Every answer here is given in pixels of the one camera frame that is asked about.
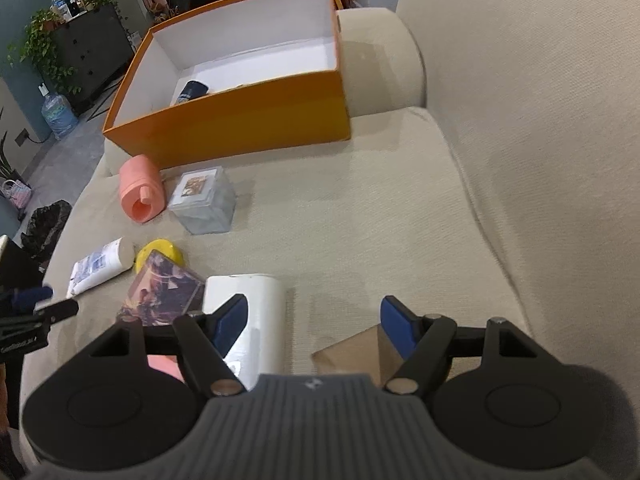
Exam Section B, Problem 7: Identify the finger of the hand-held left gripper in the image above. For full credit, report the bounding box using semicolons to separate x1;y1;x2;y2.
11;286;54;312
34;298;80;324

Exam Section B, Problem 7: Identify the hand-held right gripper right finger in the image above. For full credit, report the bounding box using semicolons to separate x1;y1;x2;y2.
380;296;543;395

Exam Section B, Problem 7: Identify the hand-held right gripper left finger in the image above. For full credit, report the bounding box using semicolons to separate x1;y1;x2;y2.
90;294;249;397

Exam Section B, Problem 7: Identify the white rectangular case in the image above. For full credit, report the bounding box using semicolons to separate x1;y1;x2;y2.
202;273;286;376

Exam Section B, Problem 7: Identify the white tube blue print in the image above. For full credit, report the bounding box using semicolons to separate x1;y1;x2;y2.
66;237;136;298

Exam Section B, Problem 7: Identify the illustrated card box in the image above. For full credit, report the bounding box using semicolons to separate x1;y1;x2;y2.
116;250;206;326

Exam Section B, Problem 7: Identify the pink box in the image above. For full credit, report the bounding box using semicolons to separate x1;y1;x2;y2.
146;354;183;381

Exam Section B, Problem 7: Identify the pink tube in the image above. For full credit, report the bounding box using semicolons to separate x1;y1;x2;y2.
119;155;166;224

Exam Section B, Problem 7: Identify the orange cardboard box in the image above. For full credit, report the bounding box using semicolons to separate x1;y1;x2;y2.
102;0;352;170

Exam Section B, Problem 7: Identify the dark blue bottle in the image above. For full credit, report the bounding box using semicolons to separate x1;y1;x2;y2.
176;80;208;107

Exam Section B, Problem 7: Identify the brown cardboard box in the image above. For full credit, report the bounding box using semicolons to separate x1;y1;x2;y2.
311;325;453;391

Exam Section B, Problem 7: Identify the black plastic bag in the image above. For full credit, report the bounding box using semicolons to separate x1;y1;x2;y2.
20;200;73;266

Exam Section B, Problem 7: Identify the yellow round object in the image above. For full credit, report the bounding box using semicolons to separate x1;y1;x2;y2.
135;239;185;273

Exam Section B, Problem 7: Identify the woven pastel basket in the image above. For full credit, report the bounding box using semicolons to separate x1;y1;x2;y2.
0;178;32;211

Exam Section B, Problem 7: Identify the beige sofa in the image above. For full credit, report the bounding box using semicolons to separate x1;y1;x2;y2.
20;0;640;480

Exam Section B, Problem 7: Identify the clear plastic card box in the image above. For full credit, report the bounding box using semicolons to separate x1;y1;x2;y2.
167;166;236;235

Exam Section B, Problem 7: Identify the blue water jug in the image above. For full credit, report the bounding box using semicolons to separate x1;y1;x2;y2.
40;91;80;140

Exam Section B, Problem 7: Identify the trailing ivy plant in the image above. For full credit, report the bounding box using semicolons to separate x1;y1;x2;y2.
7;7;83;96

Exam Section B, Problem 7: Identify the dark grey cabinet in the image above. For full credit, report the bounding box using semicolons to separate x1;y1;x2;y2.
47;2;136;111

